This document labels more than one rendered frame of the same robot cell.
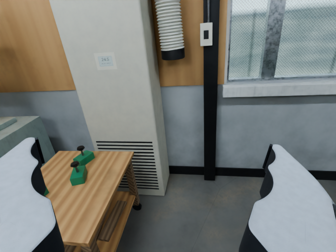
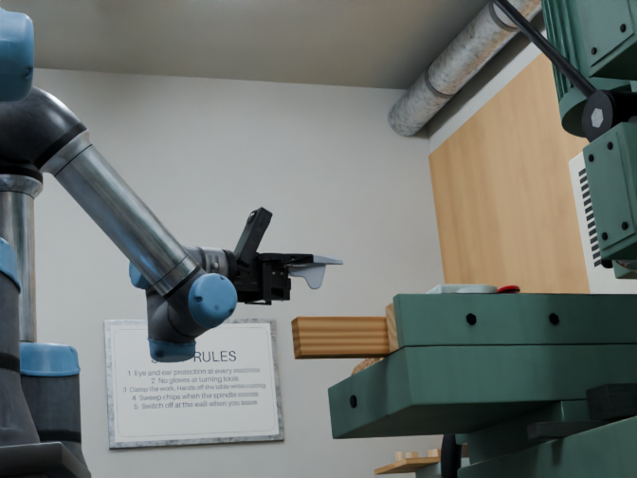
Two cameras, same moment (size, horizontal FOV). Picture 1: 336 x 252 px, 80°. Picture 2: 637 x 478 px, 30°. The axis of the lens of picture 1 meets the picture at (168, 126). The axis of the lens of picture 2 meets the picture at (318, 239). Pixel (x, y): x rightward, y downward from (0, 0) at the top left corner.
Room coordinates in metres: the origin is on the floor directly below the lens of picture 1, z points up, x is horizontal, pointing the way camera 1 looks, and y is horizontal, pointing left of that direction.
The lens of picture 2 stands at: (-0.97, -1.69, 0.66)
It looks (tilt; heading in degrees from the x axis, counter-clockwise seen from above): 17 degrees up; 58
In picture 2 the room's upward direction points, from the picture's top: 6 degrees counter-clockwise
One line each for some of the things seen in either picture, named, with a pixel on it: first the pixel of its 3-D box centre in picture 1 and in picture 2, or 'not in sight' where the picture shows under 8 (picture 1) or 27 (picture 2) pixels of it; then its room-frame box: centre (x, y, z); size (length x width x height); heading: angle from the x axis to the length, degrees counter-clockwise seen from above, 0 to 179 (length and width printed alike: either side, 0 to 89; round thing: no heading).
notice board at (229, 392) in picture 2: not in sight; (194, 380); (0.87, 2.14, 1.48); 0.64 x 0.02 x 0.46; 168
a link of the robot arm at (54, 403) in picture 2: not in sight; (35, 389); (-0.45, -0.11, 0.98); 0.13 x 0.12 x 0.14; 89
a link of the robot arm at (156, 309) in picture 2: not in sight; (174, 323); (-0.19, 0.00, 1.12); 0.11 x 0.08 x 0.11; 89
